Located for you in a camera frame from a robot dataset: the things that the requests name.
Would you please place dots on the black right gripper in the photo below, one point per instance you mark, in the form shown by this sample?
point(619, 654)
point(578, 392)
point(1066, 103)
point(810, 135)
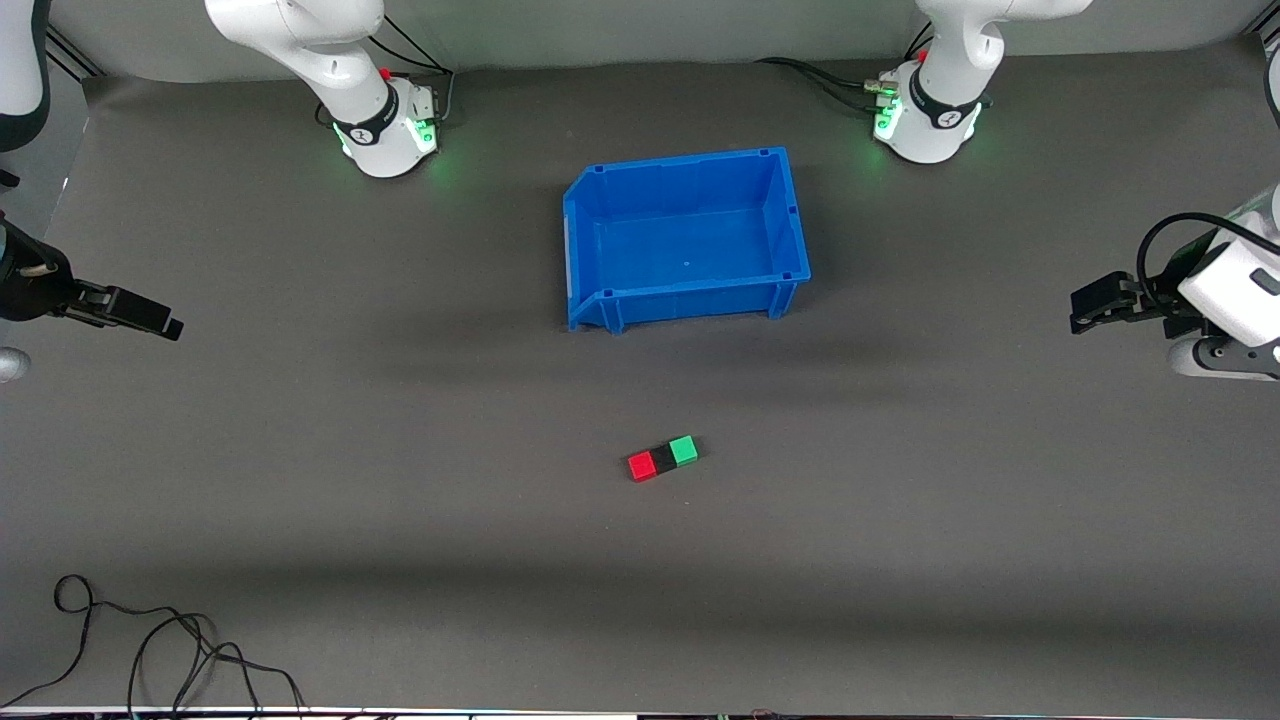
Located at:
point(30, 285)

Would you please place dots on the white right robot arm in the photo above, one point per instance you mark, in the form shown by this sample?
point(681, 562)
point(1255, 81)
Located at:
point(370, 130)

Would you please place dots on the green cube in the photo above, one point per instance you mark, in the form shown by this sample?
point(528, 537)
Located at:
point(684, 450)

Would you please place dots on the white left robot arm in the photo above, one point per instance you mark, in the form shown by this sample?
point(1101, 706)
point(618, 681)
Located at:
point(940, 110)

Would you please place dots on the red cube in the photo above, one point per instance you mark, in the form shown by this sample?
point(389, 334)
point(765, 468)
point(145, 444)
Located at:
point(642, 467)

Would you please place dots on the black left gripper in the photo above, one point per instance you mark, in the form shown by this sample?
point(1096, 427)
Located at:
point(1150, 303)

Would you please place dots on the blue plastic bin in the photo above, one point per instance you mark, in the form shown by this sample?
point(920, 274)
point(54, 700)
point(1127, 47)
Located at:
point(690, 240)

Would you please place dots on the black cube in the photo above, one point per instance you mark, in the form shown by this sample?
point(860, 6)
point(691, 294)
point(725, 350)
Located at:
point(664, 459)

